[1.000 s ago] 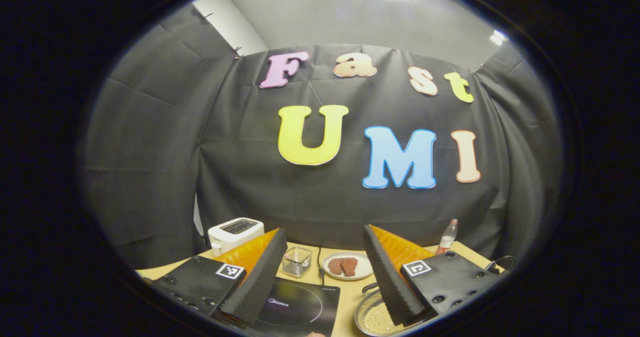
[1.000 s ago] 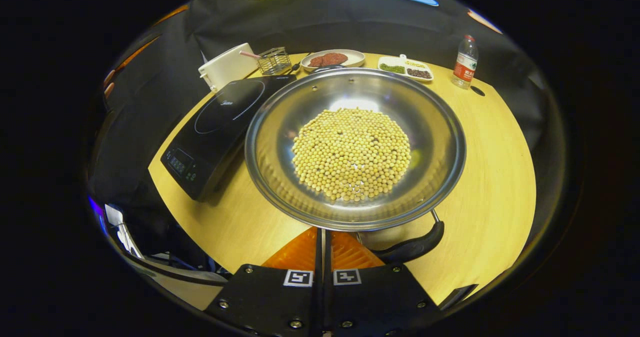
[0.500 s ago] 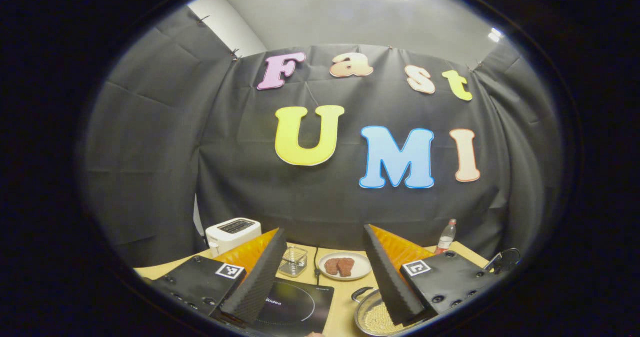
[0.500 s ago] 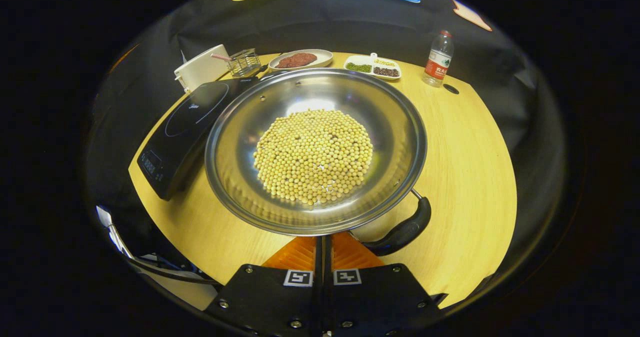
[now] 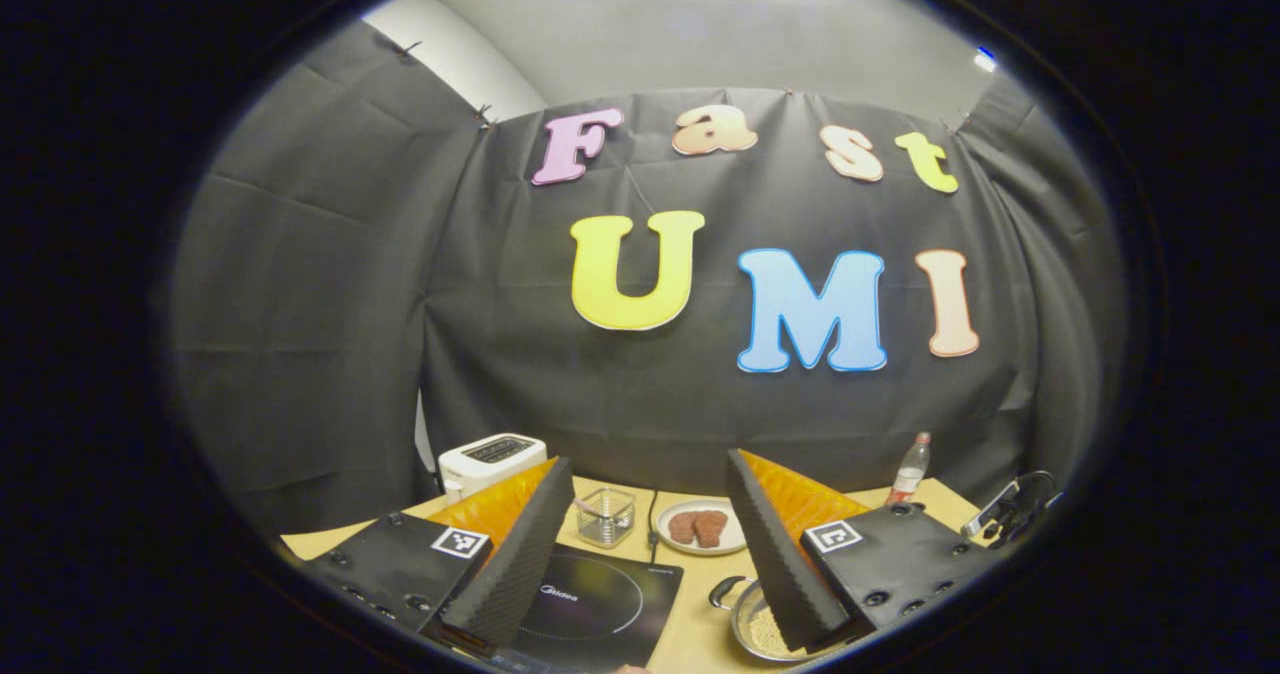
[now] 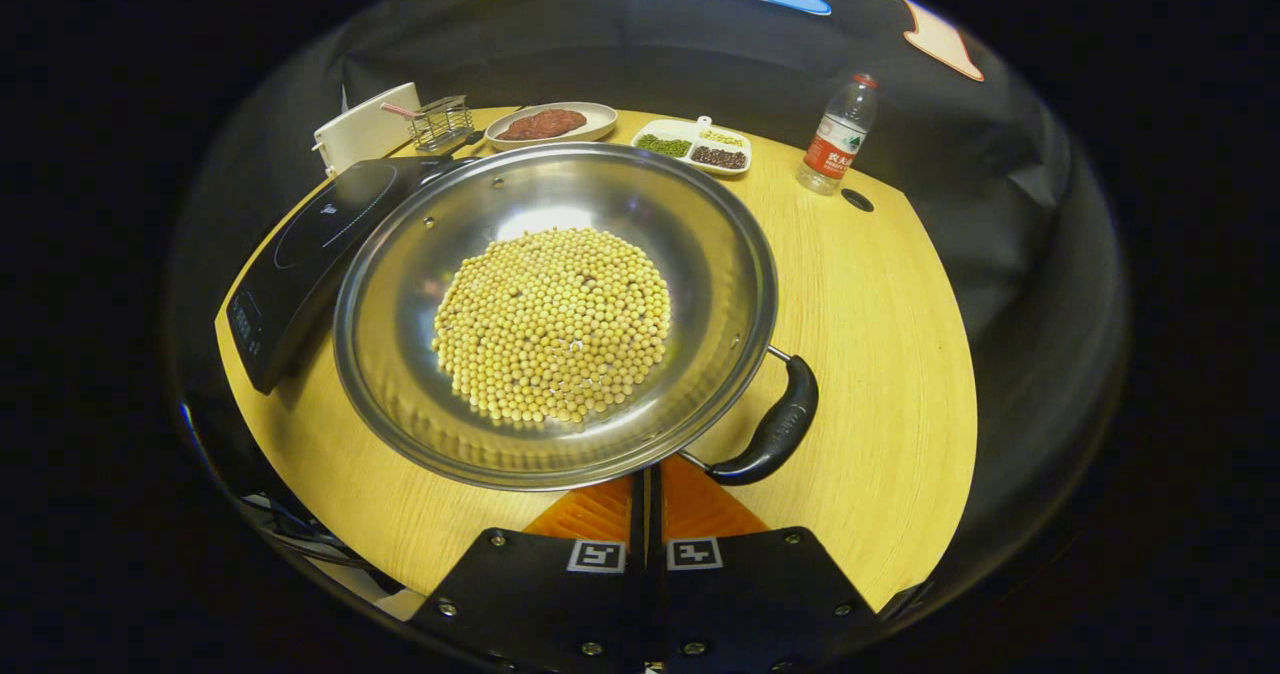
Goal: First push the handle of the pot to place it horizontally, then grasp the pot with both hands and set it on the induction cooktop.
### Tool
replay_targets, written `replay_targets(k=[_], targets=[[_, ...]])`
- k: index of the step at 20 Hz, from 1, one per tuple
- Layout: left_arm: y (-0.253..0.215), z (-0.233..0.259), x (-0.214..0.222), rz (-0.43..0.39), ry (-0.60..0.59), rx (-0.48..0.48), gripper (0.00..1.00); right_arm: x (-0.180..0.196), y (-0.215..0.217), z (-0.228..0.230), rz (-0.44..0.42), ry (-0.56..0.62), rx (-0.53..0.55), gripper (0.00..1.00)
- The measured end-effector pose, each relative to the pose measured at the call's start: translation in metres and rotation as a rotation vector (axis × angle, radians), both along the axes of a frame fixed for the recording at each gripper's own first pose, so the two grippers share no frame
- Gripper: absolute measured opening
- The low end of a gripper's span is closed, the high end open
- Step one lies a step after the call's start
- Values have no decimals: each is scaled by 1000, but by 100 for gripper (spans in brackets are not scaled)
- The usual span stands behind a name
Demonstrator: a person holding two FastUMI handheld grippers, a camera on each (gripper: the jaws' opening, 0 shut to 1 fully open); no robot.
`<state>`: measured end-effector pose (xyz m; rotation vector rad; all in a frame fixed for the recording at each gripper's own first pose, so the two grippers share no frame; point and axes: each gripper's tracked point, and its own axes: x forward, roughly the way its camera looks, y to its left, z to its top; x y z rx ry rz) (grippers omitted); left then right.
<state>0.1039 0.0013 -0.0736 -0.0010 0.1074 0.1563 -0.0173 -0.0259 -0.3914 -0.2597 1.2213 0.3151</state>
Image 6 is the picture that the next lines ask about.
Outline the white toaster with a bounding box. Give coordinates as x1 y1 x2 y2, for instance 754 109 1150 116
312 82 423 177

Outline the clear plastic water bottle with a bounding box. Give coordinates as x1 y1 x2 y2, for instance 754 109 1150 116
796 73 879 197

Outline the white divided dish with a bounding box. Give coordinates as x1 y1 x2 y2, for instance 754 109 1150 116
630 116 753 177

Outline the steel pot with black handles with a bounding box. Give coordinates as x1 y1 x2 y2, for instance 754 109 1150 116
333 134 821 493

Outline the white round plate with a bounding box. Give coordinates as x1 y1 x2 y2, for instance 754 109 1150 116
484 101 619 151

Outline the wire mesh basket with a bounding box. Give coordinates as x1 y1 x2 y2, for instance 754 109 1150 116
408 95 475 153

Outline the pile of yellow soybeans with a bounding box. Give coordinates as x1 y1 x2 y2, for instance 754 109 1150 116
432 227 673 425

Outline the black cable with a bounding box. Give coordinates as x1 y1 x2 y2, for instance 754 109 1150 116
235 494 401 595

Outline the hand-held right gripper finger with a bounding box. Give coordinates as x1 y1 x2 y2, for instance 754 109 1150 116
648 454 881 674
410 464 651 674

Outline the black induction cooktop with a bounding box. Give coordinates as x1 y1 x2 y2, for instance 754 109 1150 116
215 154 471 395

